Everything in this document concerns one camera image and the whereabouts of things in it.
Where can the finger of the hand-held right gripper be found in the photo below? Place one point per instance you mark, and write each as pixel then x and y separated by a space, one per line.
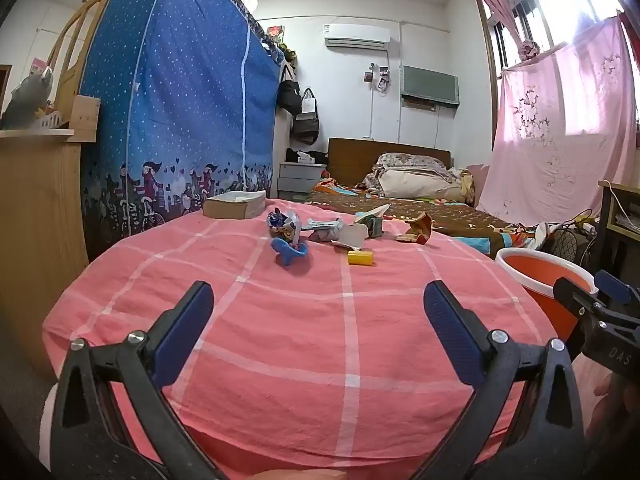
pixel 615 287
pixel 575 295

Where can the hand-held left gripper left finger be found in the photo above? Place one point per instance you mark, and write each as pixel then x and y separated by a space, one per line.
pixel 185 335

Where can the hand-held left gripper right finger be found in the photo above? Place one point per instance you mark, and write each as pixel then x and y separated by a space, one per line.
pixel 452 332

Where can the orange bucket with white rim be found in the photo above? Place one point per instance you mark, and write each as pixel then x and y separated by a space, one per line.
pixel 540 280

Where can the yellow plastic cylinder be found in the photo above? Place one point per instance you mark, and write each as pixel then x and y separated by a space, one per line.
pixel 360 258

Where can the grey cloth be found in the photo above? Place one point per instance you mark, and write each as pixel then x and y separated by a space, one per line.
pixel 322 230

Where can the black shoulder bag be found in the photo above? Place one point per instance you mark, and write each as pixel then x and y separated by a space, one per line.
pixel 289 92

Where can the person's right hand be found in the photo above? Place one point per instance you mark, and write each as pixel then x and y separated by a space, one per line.
pixel 607 407

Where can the wooden side table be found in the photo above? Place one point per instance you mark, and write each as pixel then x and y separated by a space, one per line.
pixel 617 230

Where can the pink checked bedsheet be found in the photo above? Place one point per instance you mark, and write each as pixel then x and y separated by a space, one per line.
pixel 280 330

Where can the orange brown snack wrapper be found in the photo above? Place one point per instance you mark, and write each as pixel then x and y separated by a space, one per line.
pixel 417 230

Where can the colourful patterned quilt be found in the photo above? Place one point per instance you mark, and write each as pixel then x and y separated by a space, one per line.
pixel 440 215

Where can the blue plastic toy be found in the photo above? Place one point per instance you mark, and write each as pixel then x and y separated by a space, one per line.
pixel 289 252

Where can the green packet with tissue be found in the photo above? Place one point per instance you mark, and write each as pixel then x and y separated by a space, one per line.
pixel 372 225

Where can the thick book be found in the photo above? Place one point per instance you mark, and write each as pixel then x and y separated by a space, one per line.
pixel 232 205

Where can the white paper piece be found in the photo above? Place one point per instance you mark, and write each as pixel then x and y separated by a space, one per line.
pixel 352 236

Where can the blue white crumpled wrapper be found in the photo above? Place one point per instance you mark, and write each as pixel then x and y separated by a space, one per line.
pixel 282 225

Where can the folded floral duvet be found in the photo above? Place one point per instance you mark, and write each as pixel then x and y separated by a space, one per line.
pixel 415 180

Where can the pink floral hanging sheet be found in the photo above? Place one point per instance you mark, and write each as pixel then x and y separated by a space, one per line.
pixel 560 135

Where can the wooden cabinet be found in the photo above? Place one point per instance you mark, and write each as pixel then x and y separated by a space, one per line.
pixel 40 210

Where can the white nightstand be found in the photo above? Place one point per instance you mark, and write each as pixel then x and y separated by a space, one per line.
pixel 300 180

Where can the brown wooden headboard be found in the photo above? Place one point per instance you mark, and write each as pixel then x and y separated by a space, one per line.
pixel 360 155

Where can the black clutter on nightstand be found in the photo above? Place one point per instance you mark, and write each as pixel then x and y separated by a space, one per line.
pixel 305 156

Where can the grey tote bag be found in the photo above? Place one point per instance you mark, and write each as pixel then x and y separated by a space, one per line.
pixel 306 125

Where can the blue dotted fabric wardrobe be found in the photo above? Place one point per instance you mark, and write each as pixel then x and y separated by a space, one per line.
pixel 175 85

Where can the grey plush toy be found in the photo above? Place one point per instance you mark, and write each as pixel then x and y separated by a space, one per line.
pixel 27 100

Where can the barred window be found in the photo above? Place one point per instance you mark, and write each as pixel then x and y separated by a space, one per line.
pixel 540 5

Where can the decorations atop wardrobe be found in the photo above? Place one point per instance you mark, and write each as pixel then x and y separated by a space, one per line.
pixel 280 42

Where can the white air conditioner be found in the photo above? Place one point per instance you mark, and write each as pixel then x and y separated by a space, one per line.
pixel 356 35

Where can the grey-green covered wall box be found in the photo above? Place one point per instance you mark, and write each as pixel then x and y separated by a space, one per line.
pixel 429 85

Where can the small wall ornaments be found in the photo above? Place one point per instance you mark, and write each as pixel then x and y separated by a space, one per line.
pixel 377 77

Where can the wooden arched frame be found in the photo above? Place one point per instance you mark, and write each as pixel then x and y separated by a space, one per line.
pixel 75 35

